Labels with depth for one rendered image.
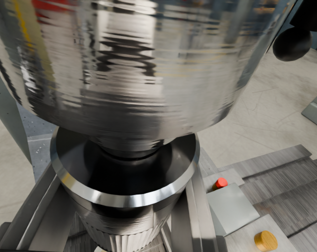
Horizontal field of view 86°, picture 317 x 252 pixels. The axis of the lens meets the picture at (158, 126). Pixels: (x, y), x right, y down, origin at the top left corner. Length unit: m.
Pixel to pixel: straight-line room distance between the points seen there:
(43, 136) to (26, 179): 1.16
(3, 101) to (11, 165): 1.26
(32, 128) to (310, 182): 0.74
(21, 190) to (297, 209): 1.54
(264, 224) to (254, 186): 0.19
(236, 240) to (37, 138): 0.45
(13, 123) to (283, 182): 0.72
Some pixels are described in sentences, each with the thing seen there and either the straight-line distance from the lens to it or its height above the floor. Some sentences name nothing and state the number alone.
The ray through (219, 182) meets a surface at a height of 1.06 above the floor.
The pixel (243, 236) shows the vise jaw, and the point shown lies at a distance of 0.31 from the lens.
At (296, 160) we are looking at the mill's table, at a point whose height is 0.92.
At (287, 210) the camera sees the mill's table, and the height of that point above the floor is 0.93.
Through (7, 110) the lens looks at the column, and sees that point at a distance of 0.55.
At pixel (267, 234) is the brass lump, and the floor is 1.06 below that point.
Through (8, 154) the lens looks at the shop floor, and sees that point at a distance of 1.84.
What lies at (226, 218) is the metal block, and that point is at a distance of 0.27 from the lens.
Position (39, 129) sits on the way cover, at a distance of 0.49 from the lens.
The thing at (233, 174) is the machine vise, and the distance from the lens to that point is 0.35.
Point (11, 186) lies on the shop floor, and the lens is 1.65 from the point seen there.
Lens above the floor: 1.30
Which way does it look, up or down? 44 degrees down
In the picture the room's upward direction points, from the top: 12 degrees clockwise
